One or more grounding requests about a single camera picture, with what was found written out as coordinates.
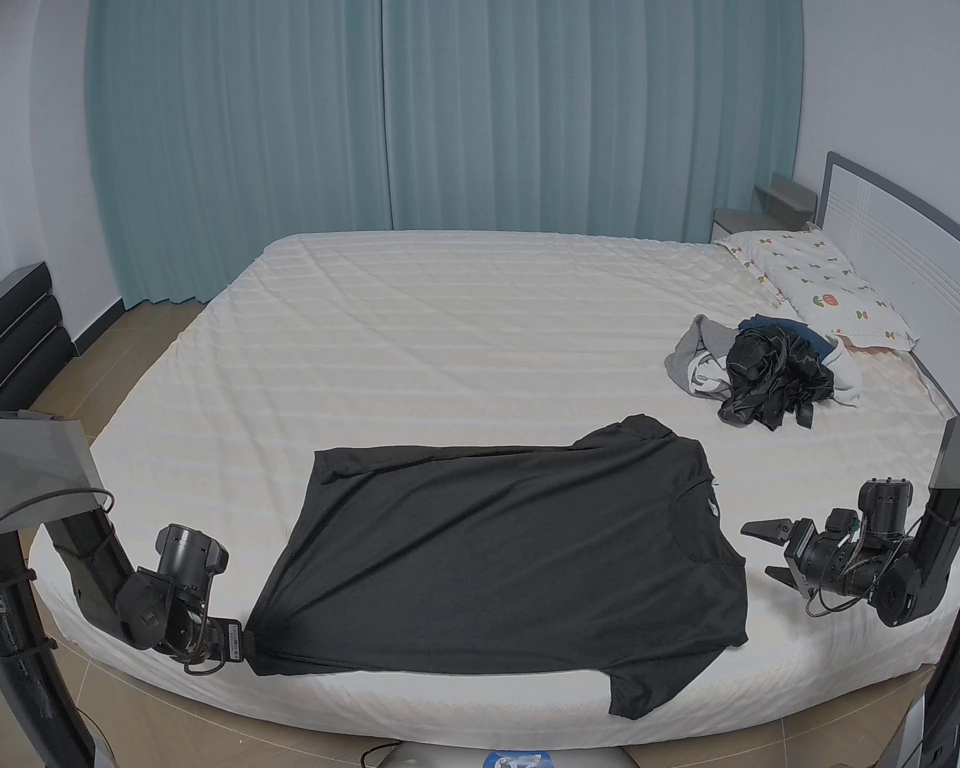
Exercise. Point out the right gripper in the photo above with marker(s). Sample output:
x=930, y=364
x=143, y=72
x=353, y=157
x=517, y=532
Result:
x=825, y=562

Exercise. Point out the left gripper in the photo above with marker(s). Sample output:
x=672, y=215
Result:
x=234, y=641

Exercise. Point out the black T-shirt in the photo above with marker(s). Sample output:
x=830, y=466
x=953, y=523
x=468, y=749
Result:
x=487, y=540

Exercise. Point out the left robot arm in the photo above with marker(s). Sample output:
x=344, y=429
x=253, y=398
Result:
x=90, y=562

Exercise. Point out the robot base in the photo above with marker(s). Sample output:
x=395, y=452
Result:
x=510, y=756

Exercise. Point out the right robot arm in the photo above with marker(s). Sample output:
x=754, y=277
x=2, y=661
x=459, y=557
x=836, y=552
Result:
x=930, y=555

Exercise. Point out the pile of clothes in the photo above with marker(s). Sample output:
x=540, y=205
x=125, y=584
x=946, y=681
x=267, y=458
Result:
x=772, y=367

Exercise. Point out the bed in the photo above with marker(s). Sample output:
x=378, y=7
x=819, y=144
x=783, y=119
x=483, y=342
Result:
x=450, y=322

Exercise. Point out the white printed pillow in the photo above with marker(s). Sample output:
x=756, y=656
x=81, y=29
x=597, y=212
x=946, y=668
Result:
x=821, y=285

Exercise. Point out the grey bedside table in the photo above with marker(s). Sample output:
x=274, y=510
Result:
x=780, y=196

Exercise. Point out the black chest of drawers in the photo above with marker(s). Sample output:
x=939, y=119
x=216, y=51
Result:
x=30, y=337

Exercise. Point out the blue-green curtain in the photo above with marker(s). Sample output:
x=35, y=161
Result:
x=585, y=120
x=240, y=150

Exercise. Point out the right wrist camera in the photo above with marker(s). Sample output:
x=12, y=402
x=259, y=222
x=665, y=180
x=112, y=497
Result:
x=841, y=521

